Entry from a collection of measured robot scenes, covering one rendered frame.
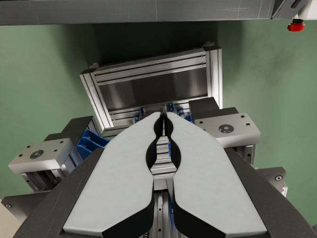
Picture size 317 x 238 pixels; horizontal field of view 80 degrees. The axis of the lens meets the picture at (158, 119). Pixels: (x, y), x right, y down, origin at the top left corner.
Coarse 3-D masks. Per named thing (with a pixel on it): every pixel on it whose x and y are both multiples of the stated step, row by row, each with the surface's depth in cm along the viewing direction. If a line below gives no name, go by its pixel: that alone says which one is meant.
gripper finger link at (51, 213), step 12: (96, 156) 9; (84, 168) 8; (72, 180) 7; (84, 180) 7; (60, 192) 7; (72, 192) 7; (48, 204) 7; (60, 204) 7; (72, 204) 7; (36, 216) 6; (48, 216) 6; (60, 216) 6; (24, 228) 6; (36, 228) 6; (48, 228) 6; (60, 228) 6
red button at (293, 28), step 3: (294, 18) 47; (294, 21) 47; (297, 21) 47; (300, 21) 46; (291, 24) 48; (294, 24) 47; (297, 24) 47; (300, 24) 47; (303, 24) 47; (288, 27) 48; (291, 27) 47; (294, 27) 47; (297, 27) 47; (300, 27) 47; (303, 27) 47; (288, 30) 49; (291, 30) 48; (294, 30) 47; (297, 30) 47; (300, 30) 47
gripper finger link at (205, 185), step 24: (168, 120) 11; (192, 144) 9; (216, 144) 9; (192, 168) 8; (216, 168) 8; (192, 192) 7; (216, 192) 7; (240, 192) 7; (192, 216) 6; (216, 216) 6; (240, 216) 6
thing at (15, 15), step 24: (0, 0) 34; (24, 0) 34; (48, 0) 34; (72, 0) 33; (96, 0) 33; (120, 0) 33; (144, 0) 33; (168, 0) 33; (192, 0) 33; (216, 0) 33; (240, 0) 33; (264, 0) 33; (0, 24) 36; (24, 24) 36; (48, 24) 36
